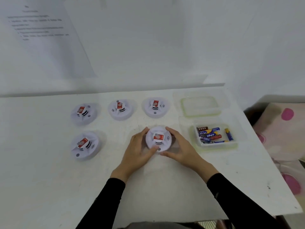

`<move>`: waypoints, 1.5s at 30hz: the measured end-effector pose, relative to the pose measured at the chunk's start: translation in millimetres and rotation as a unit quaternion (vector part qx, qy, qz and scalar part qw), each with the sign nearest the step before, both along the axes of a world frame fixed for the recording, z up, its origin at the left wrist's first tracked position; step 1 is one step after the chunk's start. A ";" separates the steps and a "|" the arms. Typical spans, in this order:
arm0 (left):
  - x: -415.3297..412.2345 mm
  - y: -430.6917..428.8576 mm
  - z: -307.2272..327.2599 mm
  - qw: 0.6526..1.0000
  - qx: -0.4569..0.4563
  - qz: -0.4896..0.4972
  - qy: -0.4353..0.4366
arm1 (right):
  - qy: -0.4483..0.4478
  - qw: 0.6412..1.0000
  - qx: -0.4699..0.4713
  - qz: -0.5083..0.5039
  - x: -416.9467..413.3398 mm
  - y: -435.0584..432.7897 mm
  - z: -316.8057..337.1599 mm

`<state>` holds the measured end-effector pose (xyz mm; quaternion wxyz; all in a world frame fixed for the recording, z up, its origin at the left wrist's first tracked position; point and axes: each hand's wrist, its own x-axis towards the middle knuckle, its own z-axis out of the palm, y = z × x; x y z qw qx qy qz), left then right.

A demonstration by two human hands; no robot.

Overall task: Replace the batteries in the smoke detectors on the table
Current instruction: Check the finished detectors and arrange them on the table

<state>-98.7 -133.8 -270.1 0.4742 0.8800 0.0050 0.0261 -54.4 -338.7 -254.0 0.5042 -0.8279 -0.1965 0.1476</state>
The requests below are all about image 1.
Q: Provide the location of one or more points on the person's left hand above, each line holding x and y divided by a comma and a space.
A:
134, 155

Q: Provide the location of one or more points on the person's right hand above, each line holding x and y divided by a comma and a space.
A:
184, 152

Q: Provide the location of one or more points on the person's right thumb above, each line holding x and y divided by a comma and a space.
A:
169, 155

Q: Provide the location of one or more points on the person's left thumb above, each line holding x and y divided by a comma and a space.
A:
149, 153

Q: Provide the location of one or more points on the white round smoke detector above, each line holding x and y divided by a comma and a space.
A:
158, 138
84, 146
121, 110
156, 107
83, 115

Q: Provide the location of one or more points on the person's right forearm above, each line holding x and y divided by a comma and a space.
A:
238, 200

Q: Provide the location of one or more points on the person's left forearm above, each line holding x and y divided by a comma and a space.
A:
104, 200

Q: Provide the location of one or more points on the pile of batteries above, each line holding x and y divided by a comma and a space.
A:
211, 137

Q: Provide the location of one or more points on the clear plastic container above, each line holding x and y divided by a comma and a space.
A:
214, 146

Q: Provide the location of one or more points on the clear plastic container lid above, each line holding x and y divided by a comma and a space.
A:
200, 106

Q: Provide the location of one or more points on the pink polka dot cloth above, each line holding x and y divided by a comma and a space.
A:
282, 131

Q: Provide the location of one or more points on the printed white paper sheet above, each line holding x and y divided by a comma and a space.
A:
51, 40

